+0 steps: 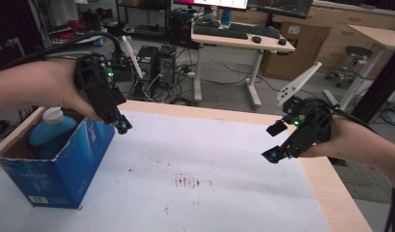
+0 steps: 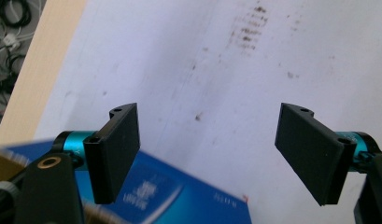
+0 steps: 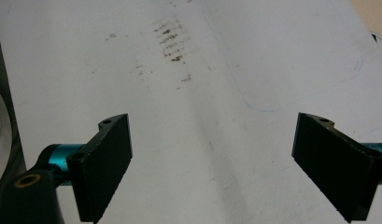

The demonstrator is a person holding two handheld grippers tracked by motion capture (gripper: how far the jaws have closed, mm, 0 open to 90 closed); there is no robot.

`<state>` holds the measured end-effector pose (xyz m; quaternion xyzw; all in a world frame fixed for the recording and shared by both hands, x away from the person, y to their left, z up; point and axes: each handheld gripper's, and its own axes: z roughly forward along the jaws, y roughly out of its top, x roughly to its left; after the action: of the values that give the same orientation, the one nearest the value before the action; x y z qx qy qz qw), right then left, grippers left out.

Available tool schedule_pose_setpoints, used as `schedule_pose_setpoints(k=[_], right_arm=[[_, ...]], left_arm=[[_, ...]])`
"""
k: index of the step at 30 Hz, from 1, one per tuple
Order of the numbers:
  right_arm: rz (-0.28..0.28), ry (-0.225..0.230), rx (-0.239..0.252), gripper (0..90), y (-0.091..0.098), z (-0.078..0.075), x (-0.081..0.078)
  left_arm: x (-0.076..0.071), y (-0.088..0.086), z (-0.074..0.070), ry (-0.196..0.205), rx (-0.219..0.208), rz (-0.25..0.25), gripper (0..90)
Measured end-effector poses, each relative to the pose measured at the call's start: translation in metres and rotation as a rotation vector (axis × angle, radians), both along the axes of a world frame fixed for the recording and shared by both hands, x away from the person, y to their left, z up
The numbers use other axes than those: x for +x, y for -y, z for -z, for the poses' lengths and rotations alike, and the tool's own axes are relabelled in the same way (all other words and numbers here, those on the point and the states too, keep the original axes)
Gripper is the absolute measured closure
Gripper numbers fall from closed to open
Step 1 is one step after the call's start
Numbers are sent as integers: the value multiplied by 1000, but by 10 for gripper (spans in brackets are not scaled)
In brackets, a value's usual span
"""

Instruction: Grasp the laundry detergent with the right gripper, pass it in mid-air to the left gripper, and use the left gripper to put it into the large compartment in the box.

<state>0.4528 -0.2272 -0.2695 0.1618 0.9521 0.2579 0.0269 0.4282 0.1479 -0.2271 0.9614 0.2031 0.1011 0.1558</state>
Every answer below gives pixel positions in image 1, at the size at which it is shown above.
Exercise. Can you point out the small blue desk bottle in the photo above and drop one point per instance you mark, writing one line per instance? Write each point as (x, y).
(226, 17)

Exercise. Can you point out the black metal shelf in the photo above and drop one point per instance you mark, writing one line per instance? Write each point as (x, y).
(143, 16)

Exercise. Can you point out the blue bottle with white cap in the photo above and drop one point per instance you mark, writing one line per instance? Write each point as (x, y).
(51, 133)

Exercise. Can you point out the large brown cardboard box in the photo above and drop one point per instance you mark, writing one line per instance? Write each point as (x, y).
(301, 48)

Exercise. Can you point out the black computer tower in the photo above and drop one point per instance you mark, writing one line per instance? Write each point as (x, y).
(167, 66)
(148, 63)

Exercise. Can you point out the person's right hand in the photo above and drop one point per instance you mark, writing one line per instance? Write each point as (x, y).
(336, 138)

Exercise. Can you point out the black keyboard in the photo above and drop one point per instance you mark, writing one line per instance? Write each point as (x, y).
(219, 32)
(262, 30)

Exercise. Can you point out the wooden cabinet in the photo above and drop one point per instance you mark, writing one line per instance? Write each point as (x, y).
(362, 19)

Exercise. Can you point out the black round stool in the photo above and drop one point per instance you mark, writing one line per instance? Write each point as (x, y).
(357, 53)

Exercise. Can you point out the dark computer monitor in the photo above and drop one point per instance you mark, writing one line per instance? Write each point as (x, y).
(282, 8)

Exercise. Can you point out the lit computer monitor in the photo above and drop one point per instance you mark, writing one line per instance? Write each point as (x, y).
(214, 3)

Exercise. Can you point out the light wooden side table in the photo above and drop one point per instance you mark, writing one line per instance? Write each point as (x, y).
(378, 35)

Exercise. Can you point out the white paper sheet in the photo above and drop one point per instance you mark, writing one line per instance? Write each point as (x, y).
(185, 145)

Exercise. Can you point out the black metal frame post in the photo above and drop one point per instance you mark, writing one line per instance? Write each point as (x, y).
(378, 83)

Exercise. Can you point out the wooden desk with white legs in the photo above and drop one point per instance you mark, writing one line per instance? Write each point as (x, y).
(237, 43)

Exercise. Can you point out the person's left hand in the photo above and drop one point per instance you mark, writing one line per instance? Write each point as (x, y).
(53, 83)

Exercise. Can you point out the white power strip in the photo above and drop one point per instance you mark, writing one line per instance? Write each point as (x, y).
(331, 96)

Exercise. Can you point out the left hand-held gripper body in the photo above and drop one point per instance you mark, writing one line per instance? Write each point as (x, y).
(95, 83)

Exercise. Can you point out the black tripod legs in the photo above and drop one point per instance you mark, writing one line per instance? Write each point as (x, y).
(394, 212)

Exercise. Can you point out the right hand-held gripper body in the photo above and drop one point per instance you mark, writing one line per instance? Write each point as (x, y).
(309, 129)

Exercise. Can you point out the blue cardboard box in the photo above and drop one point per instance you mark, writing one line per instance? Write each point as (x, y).
(72, 167)

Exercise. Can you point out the black computer mouse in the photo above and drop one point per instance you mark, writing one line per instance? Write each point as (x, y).
(282, 41)
(257, 39)

